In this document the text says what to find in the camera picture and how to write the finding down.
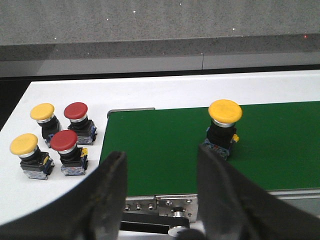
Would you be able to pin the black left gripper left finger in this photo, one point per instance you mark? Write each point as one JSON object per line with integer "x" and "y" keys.
{"x": 90, "y": 211}

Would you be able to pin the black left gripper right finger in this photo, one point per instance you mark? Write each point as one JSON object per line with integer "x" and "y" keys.
{"x": 232, "y": 207}

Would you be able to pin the yellow push button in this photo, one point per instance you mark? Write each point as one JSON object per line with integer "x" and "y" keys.
{"x": 44, "y": 115}
{"x": 221, "y": 135}
{"x": 35, "y": 164}

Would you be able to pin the black drive belt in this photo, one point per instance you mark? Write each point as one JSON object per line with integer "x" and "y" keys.
{"x": 146, "y": 223}

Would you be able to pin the red push button front right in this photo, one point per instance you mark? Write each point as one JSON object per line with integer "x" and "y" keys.
{"x": 74, "y": 159}

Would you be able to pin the red push button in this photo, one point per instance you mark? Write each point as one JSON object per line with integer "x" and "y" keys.
{"x": 74, "y": 159}
{"x": 80, "y": 123}

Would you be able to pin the green conveyor belt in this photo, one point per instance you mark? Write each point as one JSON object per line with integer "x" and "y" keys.
{"x": 278, "y": 147}

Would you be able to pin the red push button rear right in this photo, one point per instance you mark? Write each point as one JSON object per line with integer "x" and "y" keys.
{"x": 80, "y": 123}

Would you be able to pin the grey speckled stone counter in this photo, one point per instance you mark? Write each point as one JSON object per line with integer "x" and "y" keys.
{"x": 83, "y": 37}

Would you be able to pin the metal conveyor end bracket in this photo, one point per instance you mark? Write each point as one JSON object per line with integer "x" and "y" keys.
{"x": 168, "y": 205}

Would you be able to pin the aluminium conveyor side rail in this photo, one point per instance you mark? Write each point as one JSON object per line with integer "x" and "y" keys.
{"x": 296, "y": 194}

